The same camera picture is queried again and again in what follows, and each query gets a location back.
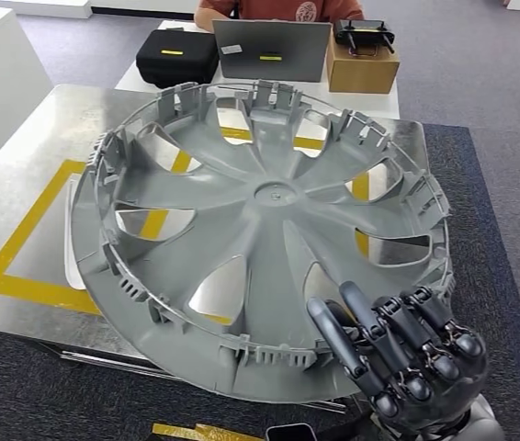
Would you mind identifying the grey laptop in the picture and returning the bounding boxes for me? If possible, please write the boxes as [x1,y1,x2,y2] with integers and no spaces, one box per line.
[211,18,333,85]

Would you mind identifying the brown cardboard box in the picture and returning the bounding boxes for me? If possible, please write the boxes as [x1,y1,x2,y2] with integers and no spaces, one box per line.
[325,28,401,96]

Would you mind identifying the black carry case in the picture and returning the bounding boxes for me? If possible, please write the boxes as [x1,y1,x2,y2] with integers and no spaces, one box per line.
[134,28,221,91]

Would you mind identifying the black remote controller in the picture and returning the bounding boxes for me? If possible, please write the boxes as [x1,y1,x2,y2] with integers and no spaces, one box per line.
[333,17,396,57]

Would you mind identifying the steel workbench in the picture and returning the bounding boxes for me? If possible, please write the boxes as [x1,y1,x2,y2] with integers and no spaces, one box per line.
[0,83,432,415]

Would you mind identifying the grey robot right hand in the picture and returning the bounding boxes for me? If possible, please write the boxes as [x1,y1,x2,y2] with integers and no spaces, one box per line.
[306,278,490,435]

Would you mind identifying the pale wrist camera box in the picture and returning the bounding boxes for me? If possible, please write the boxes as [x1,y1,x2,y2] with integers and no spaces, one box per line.
[265,422,318,441]

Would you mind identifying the white plastic shell part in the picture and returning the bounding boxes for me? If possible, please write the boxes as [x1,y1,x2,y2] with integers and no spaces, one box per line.
[63,175,88,293]

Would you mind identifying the person at desk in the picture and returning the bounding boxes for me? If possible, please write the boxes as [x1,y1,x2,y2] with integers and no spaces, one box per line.
[193,0,365,33]

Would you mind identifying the yellow tape on workbench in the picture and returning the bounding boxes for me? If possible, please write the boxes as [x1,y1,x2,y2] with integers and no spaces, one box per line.
[0,124,371,327]

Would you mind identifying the grey plastic wheel cover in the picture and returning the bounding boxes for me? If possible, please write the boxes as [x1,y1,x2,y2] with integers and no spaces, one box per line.
[69,78,456,405]

